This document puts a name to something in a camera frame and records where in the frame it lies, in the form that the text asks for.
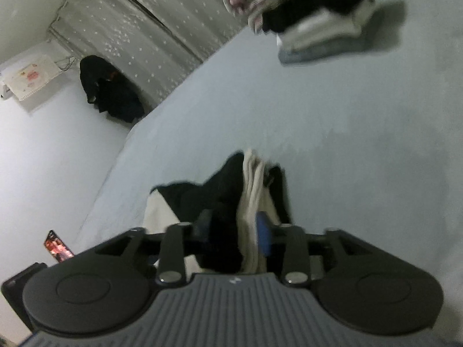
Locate cream shirt with black sleeves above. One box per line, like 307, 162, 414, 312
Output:
143, 148, 292, 275

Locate grey star-patterned curtain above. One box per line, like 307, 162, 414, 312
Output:
47, 0, 254, 107

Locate smartphone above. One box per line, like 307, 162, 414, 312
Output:
43, 229, 75, 264

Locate folded white garment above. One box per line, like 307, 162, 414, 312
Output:
277, 0, 379, 51

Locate dark hanging clothes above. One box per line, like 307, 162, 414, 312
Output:
79, 55, 145, 123

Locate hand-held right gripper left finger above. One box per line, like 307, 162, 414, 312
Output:
96, 210, 212, 286

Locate white covered air conditioner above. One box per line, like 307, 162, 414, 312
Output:
0, 55, 62, 101

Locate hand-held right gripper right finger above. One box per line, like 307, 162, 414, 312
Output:
255, 211, 384, 287

